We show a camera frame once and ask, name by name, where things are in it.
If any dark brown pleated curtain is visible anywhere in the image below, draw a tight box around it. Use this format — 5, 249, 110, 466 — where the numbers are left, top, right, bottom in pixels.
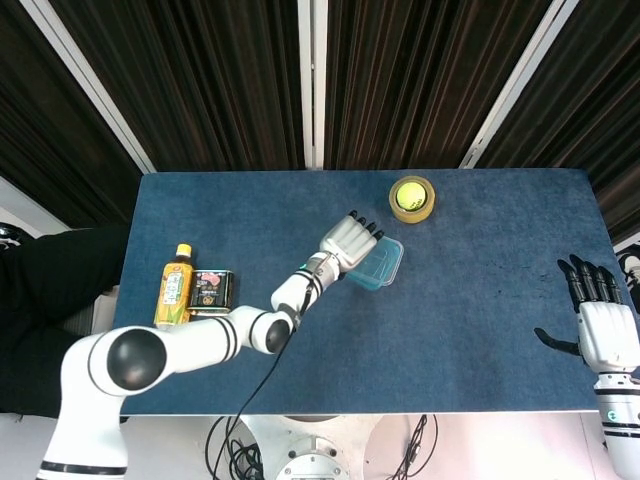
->
0, 0, 640, 246

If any yellow packing tape roll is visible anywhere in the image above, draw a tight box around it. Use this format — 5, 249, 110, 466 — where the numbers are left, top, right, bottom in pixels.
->
388, 175, 437, 225

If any black floor cable bundle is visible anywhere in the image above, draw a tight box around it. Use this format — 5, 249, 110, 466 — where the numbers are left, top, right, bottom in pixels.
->
207, 414, 266, 480

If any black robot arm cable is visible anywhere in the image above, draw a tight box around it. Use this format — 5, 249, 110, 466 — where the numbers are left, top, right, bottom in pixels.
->
212, 259, 321, 480

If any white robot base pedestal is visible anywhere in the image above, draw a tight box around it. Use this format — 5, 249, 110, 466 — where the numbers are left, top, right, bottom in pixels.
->
239, 413, 386, 480

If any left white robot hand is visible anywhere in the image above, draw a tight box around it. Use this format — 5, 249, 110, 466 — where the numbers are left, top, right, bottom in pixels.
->
318, 210, 386, 275

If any black gold luncheon meat can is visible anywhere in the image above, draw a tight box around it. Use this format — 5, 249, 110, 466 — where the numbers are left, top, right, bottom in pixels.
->
187, 268, 236, 317

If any clear blue plastic container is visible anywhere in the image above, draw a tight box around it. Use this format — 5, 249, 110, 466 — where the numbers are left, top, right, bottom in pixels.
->
348, 236, 405, 289

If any black white patterned object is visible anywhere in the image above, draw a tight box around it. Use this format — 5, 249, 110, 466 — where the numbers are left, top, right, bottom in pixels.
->
0, 223, 24, 250
617, 249, 640, 287

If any yellow tea bottle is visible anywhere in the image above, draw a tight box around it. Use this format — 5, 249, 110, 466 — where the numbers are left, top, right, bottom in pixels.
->
152, 243, 195, 331

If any clear plastic food container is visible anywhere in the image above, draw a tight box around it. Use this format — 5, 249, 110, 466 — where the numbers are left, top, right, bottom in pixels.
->
348, 239, 404, 291

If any yellow tennis ball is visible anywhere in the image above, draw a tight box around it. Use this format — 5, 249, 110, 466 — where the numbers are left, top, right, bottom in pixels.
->
396, 182, 426, 211

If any white screen frame post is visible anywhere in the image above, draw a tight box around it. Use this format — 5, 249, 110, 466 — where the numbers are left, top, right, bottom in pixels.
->
297, 0, 329, 171
19, 0, 157, 175
459, 0, 576, 170

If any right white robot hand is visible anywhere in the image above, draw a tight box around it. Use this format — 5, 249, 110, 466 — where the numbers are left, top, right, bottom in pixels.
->
533, 253, 640, 375

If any blue velvet table cloth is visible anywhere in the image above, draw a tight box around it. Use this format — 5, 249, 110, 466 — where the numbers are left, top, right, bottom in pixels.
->
118, 168, 621, 416

